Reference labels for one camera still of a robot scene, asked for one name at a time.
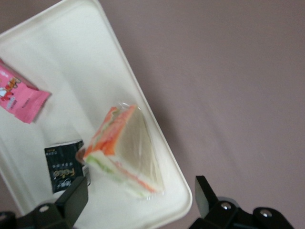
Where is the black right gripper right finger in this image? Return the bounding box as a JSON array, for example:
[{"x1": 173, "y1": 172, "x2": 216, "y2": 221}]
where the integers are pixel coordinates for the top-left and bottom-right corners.
[{"x1": 189, "y1": 176, "x2": 294, "y2": 229}]

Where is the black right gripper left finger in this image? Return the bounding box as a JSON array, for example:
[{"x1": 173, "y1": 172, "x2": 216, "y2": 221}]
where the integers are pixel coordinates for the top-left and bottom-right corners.
[{"x1": 0, "y1": 176, "x2": 89, "y2": 229}]

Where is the plastic triangle sandwich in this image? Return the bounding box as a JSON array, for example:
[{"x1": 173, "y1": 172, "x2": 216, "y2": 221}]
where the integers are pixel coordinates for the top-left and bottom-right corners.
[{"x1": 83, "y1": 103, "x2": 165, "y2": 200}]

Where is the cream rectangular serving tray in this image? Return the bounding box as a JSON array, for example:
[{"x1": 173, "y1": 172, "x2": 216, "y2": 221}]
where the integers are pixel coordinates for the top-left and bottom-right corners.
[{"x1": 0, "y1": 0, "x2": 193, "y2": 229}]

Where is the black small carton box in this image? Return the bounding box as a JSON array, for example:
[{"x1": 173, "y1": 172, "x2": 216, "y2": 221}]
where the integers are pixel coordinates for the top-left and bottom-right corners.
[{"x1": 44, "y1": 139, "x2": 92, "y2": 194}]

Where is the pink cartoon snack packet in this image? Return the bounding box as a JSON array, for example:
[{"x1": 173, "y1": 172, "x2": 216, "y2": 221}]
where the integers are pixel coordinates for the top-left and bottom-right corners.
[{"x1": 0, "y1": 58, "x2": 52, "y2": 125}]

